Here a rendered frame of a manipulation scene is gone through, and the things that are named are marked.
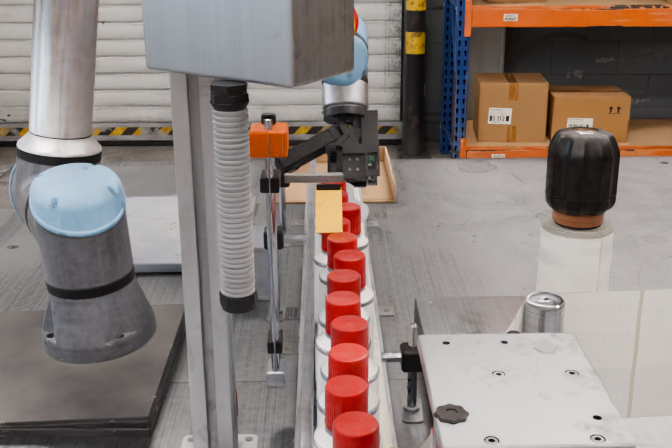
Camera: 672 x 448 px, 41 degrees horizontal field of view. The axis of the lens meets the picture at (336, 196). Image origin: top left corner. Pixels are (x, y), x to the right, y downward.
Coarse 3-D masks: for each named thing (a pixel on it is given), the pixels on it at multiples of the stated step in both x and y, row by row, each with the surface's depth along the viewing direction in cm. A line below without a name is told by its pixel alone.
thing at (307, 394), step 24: (312, 168) 165; (312, 192) 151; (312, 216) 140; (312, 240) 130; (312, 264) 122; (312, 288) 114; (312, 312) 108; (312, 336) 102; (312, 360) 96; (312, 384) 92; (312, 408) 87; (312, 432) 84
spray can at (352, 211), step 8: (344, 208) 106; (352, 208) 106; (360, 208) 107; (344, 216) 106; (352, 216) 106; (360, 216) 107; (352, 224) 106; (360, 224) 107; (352, 232) 106; (360, 232) 107; (360, 240) 107; (368, 240) 109; (360, 248) 106
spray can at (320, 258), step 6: (342, 222) 102; (348, 222) 102; (342, 228) 101; (348, 228) 102; (324, 234) 102; (324, 240) 102; (324, 246) 102; (318, 252) 103; (324, 252) 102; (318, 258) 102; (324, 258) 102; (318, 264) 102; (324, 264) 101; (318, 270) 102; (318, 276) 103; (318, 282) 103; (318, 288) 103; (318, 294) 103; (318, 300) 104; (318, 306) 104; (318, 312) 104
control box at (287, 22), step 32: (160, 0) 79; (192, 0) 77; (224, 0) 75; (256, 0) 73; (288, 0) 71; (320, 0) 74; (352, 0) 78; (160, 32) 80; (192, 32) 78; (224, 32) 76; (256, 32) 74; (288, 32) 72; (320, 32) 75; (352, 32) 79; (160, 64) 81; (192, 64) 79; (224, 64) 77; (256, 64) 75; (288, 64) 73; (320, 64) 76; (352, 64) 80
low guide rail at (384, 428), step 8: (368, 264) 134; (368, 272) 131; (368, 280) 128; (376, 328) 114; (376, 336) 112; (376, 344) 110; (376, 352) 108; (376, 360) 106; (384, 392) 99; (384, 400) 98; (384, 408) 96; (384, 416) 95; (384, 424) 93; (384, 432) 92; (384, 440) 90
